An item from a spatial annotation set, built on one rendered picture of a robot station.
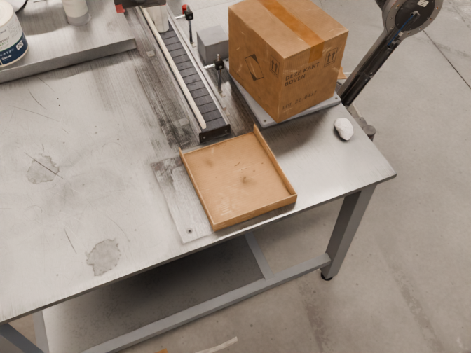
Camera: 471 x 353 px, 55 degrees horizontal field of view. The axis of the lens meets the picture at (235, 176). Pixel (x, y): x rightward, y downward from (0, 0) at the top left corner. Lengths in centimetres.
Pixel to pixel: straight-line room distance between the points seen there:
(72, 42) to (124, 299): 101
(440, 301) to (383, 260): 29
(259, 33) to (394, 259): 132
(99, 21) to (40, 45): 25
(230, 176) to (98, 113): 53
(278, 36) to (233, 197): 49
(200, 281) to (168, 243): 63
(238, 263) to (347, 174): 69
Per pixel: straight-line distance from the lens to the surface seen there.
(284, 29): 142
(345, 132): 150
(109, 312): 189
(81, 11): 191
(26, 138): 162
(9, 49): 182
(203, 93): 155
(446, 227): 246
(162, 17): 178
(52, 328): 193
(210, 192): 134
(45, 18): 202
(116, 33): 185
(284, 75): 136
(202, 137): 145
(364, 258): 224
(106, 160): 147
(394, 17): 200
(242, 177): 137
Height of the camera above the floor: 194
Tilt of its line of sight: 54 degrees down
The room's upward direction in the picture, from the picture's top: straight up
